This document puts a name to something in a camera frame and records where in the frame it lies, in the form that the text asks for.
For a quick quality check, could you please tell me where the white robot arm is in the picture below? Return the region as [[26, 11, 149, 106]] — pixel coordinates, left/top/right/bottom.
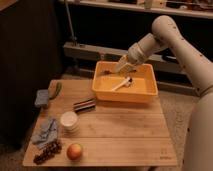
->
[[114, 15, 213, 171]]

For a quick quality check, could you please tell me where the yellow plastic tray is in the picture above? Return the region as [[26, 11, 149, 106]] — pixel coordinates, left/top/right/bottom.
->
[[92, 61, 158, 103]]

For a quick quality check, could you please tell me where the metal shelf rack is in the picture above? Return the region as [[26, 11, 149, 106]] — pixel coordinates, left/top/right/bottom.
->
[[59, 3, 213, 85]]

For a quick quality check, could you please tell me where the green pepper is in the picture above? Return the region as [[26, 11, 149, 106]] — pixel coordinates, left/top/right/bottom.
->
[[49, 82, 62, 100]]

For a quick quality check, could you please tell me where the white cup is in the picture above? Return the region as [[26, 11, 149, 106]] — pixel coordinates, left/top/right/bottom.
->
[[60, 111, 78, 131]]

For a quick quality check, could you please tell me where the blue sponge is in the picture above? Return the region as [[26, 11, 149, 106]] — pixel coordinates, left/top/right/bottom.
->
[[35, 89, 49, 107]]

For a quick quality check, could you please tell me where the red yellow apple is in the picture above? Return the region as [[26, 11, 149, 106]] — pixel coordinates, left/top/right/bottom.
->
[[67, 143, 83, 160]]

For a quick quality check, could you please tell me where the blue grey cloth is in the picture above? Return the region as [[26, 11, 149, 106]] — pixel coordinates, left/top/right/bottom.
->
[[31, 118, 58, 149]]

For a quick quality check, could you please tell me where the dark grape bunch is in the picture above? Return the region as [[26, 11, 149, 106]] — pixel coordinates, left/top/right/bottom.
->
[[33, 140, 62, 165]]

